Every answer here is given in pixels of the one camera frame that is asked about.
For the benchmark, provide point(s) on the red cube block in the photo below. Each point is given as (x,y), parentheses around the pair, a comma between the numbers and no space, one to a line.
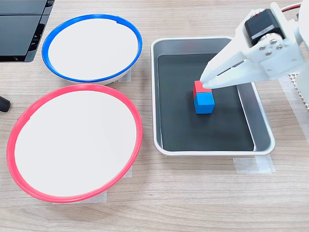
(199,87)

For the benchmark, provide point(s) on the blue cube block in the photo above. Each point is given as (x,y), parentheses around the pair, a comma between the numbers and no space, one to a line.
(204,104)

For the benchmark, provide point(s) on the silver metal tray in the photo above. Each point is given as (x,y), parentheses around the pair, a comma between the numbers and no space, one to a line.
(262,125)

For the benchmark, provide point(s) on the black tray liner mat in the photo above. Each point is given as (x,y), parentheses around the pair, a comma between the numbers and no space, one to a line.
(183,128)

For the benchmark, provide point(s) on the white mesh mat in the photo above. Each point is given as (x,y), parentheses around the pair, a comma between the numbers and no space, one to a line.
(301,94)

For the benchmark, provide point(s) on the clear tape strip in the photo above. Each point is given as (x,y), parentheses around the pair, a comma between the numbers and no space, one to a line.
(99,197)
(126,76)
(129,172)
(253,165)
(293,120)

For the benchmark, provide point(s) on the white dish blue rim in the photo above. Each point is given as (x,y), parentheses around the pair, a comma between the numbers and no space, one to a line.
(93,49)

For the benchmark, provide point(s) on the white dish red rim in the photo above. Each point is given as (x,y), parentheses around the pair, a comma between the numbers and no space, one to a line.
(74,142)

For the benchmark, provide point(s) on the black flat device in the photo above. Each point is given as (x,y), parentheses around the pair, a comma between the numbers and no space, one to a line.
(17,31)

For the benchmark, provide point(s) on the black rounded object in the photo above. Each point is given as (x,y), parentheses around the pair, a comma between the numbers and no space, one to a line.
(4,104)

